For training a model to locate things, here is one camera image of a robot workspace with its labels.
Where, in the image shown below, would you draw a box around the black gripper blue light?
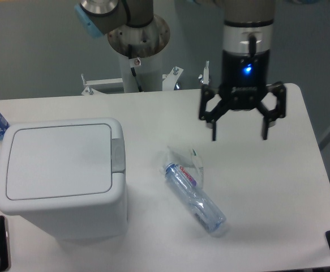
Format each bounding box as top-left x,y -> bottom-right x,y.
198,49 -> 288,142

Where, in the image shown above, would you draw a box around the white trash can lid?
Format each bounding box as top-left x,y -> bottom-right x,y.
6,124 -> 112,201

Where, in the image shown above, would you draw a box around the white plastic trash can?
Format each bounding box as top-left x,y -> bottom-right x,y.
0,117 -> 128,240

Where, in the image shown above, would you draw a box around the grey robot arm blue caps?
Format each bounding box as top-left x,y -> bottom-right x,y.
75,1 -> 286,139

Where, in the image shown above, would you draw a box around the clear crumpled plastic wrapper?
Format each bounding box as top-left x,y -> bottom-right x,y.
161,146 -> 204,188

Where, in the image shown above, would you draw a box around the clear crushed plastic bottle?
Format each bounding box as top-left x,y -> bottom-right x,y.
162,162 -> 229,237

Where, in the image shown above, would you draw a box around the white metal bracket frame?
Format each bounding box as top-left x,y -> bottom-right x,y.
80,60 -> 212,96

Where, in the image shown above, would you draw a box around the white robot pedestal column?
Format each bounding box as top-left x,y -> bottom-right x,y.
118,53 -> 162,93

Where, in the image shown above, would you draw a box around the black cable on pedestal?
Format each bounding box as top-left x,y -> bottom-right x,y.
127,44 -> 143,93

